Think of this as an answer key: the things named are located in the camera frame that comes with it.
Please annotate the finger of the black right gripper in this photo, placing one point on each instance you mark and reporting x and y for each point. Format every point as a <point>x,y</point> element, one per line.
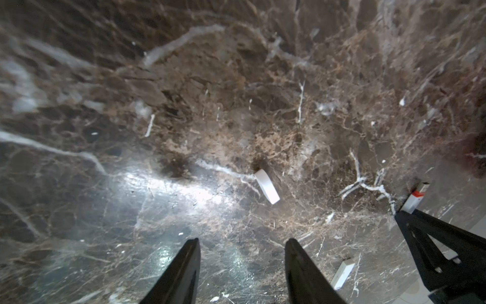
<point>446,257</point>

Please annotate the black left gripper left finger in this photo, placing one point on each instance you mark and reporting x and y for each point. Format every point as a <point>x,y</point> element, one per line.
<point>178,284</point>

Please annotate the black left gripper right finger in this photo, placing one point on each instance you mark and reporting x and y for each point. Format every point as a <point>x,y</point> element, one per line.
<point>305,283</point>

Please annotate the white usb drive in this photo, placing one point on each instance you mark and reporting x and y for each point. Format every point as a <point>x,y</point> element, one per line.
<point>342,273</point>

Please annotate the white usb cap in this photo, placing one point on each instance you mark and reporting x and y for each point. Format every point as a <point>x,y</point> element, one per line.
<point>415,198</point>
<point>267,186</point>

